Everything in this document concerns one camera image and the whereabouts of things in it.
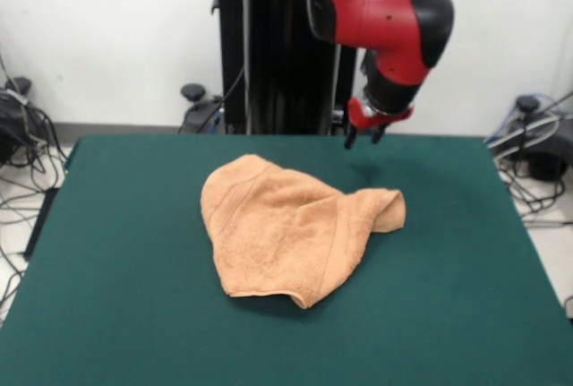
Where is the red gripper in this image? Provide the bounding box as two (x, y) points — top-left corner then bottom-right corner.
(343, 97), (415, 150)

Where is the peach terry towel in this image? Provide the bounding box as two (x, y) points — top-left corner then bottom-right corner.
(200, 155), (407, 310)

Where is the dark green table cloth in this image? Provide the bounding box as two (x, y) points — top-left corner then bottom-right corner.
(0, 133), (573, 386)

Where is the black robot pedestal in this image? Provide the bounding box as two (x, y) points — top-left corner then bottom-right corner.
(210, 0), (390, 136)

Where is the long blue cable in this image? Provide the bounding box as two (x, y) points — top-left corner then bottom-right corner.
(484, 90), (573, 145)

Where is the black pedestal leg with knob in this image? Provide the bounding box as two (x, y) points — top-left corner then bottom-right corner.
(177, 83), (226, 135)
(492, 94), (573, 182)
(0, 75), (33, 166)

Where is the black cable tangle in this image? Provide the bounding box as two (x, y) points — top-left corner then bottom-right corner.
(0, 103), (69, 315)
(492, 152), (572, 228)

